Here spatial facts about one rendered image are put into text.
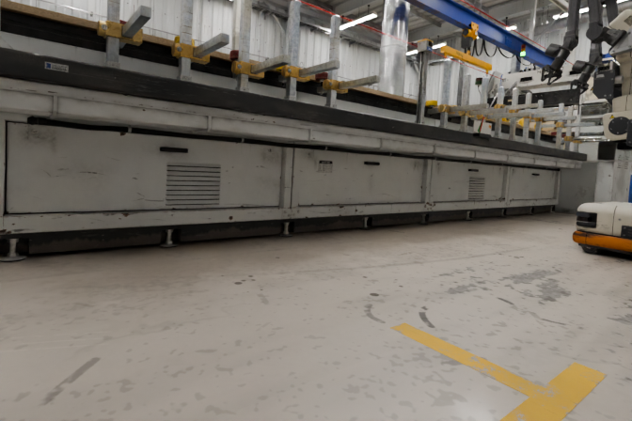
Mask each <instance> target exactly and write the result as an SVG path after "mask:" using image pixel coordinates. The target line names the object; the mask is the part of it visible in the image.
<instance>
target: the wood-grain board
mask: <svg viewBox="0 0 632 421"><path fill-rule="evenodd" d="M1 9H2V10H7V11H11V12H15V13H20V14H23V15H27V16H32V17H36V18H40V19H44V20H48V21H52V22H57V23H63V24H68V25H72V26H76V27H81V28H85V29H88V30H93V31H97V25H98V22H94V21H90V20H86V19H82V18H78V17H74V16H71V15H67V14H63V13H59V12H55V11H51V10H47V9H43V8H36V7H32V6H28V5H25V4H21V3H17V2H13V1H8V0H1ZM142 42H146V43H150V44H154V45H158V46H163V47H167V48H170V49H171V48H172V45H173V43H174V40H171V39H163V38H159V37H155V36H152V35H148V34H144V33H143V38H142ZM210 57H211V58H215V59H219V60H224V61H228V62H231V63H232V62H233V61H232V60H230V59H229V54H225V53H221V52H217V51H214V52H212V53H210ZM310 81H313V82H318V83H320V81H316V80H315V75H310ZM348 89H350V90H354V91H358V92H362V93H367V94H371V95H374V96H379V97H383V98H387V99H392V100H395V101H403V102H407V103H411V104H415V105H417V103H418V100H414V99H410V98H406V97H402V96H398V95H394V94H390V93H386V92H383V91H379V90H375V89H371V88H366V87H363V86H358V87H353V88H348ZM541 134H546V135H550V136H554V135H551V133H549V132H545V131H541ZM554 137H555V136H554Z"/></svg>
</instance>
